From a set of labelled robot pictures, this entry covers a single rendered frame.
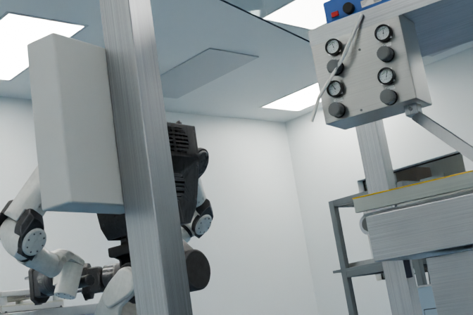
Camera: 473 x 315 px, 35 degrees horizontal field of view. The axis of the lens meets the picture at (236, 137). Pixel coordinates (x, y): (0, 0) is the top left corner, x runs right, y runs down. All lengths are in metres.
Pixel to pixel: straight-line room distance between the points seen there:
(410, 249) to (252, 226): 6.58
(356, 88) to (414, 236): 0.35
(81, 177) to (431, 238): 0.81
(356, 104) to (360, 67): 0.08
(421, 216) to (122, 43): 0.77
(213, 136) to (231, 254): 1.28
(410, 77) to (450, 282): 0.44
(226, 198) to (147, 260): 6.89
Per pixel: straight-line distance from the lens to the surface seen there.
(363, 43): 1.71
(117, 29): 1.22
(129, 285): 2.15
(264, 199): 8.40
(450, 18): 1.82
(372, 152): 2.01
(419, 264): 5.42
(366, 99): 1.68
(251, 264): 8.08
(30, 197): 2.08
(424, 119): 1.66
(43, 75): 1.15
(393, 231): 1.67
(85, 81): 1.17
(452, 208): 1.62
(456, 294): 1.67
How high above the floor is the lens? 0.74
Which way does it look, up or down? 13 degrees up
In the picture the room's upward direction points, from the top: 9 degrees counter-clockwise
